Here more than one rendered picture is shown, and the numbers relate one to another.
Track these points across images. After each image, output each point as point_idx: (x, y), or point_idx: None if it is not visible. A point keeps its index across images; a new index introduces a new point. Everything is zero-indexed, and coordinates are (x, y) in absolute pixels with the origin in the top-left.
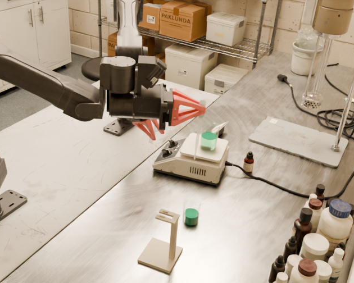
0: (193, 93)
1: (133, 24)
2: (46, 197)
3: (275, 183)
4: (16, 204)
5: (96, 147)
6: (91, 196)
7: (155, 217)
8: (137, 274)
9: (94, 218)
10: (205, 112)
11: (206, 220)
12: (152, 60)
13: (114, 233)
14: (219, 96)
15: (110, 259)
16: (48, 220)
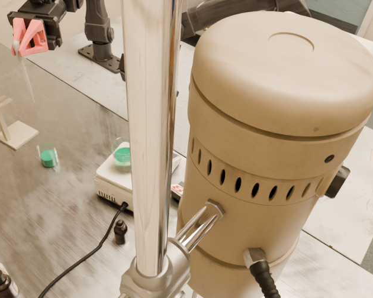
0: (355, 223)
1: (208, 1)
2: (117, 82)
3: (79, 261)
4: (109, 67)
5: None
6: (111, 104)
7: (3, 95)
8: (5, 121)
9: (81, 104)
10: (12, 54)
11: (45, 174)
12: None
13: (57, 113)
14: (358, 264)
15: (29, 109)
16: (87, 82)
